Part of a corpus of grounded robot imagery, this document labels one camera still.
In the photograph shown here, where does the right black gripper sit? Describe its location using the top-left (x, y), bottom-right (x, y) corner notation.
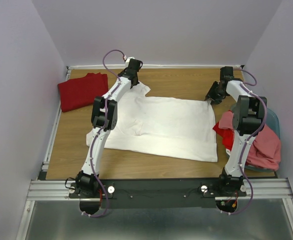
top-left (204, 81), bottom-right (226, 106)

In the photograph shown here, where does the white t shirt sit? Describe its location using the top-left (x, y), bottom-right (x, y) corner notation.
top-left (85, 81), bottom-right (219, 164)

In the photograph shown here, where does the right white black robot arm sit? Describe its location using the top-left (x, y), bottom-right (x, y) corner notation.
top-left (205, 66), bottom-right (267, 196)

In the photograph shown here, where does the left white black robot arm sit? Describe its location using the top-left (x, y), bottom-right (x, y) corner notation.
top-left (74, 57), bottom-right (143, 198)

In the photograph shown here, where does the folded dark red t shirt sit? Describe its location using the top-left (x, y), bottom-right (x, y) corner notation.
top-left (57, 72), bottom-right (109, 113)

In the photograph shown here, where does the teal laundry basket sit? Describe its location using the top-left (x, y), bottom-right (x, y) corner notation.
top-left (225, 103), bottom-right (281, 173)

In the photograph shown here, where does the pink t shirt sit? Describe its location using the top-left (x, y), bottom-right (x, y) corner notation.
top-left (217, 111), bottom-right (282, 172)

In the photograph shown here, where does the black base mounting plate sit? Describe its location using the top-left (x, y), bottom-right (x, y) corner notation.
top-left (67, 177), bottom-right (247, 212)

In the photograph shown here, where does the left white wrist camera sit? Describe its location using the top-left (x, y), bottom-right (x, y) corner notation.
top-left (124, 57), bottom-right (135, 68)

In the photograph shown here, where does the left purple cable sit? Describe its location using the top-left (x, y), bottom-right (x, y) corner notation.
top-left (88, 49), bottom-right (127, 219)

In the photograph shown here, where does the purple cable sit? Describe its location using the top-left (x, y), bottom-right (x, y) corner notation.
top-left (88, 49), bottom-right (127, 219)
top-left (220, 69), bottom-right (268, 216)

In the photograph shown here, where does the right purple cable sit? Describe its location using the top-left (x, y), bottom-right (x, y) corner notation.
top-left (220, 69), bottom-right (268, 216)

